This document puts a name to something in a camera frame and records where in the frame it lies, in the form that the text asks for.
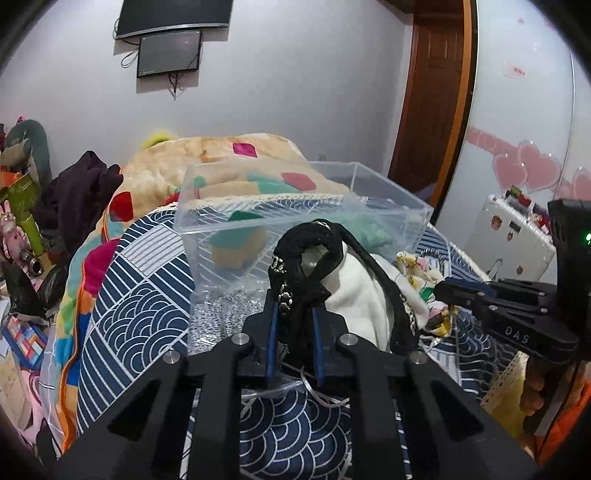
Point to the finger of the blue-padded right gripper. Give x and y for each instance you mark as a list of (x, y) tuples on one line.
[(512, 289), (462, 293)]

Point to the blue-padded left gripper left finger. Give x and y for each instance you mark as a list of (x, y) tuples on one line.
[(217, 378)]

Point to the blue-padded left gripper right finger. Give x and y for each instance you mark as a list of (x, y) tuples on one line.
[(348, 366)]

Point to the floral yellow scrunchie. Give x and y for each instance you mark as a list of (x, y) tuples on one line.
[(424, 273)]

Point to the white cloth with black strap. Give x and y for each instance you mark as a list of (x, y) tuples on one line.
[(321, 263)]

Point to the clear plastic storage box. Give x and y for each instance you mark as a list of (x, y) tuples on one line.
[(402, 214)]

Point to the person's hand on handle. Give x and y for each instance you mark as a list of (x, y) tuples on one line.
[(531, 398)]

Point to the white suitcase with stickers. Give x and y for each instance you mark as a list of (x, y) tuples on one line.
[(506, 244)]

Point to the navy white patterned bedspread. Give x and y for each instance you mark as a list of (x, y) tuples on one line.
[(142, 310)]

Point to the green yellow sponge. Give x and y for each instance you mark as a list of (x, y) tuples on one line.
[(234, 248)]

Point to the brown wooden door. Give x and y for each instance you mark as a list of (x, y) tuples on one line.
[(437, 97)]

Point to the beige blanket with coloured squares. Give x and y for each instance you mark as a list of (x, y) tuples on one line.
[(250, 164)]

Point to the dark purple garment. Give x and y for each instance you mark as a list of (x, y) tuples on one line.
[(70, 205)]

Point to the pink plush bunny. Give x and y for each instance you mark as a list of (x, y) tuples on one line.
[(14, 240)]

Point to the yellow plush toy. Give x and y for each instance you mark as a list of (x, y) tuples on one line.
[(157, 138)]

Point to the green cardboard box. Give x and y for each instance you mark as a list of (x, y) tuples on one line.
[(22, 195)]

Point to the small black wall monitor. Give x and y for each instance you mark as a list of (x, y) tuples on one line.
[(169, 53)]

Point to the large black wall television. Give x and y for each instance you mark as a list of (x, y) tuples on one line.
[(138, 17)]

